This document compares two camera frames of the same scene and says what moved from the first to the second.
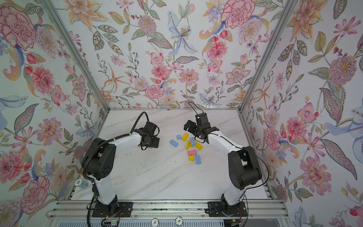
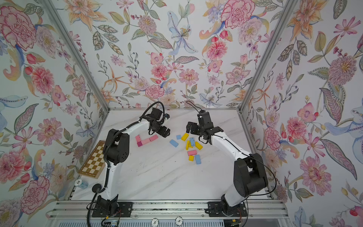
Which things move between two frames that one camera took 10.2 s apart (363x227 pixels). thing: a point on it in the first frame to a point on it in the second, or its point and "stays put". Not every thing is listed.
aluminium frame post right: [287, 9] stays put
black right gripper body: [194, 129] stays put
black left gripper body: [152, 142] to [159, 129]
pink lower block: [190, 152] stays put
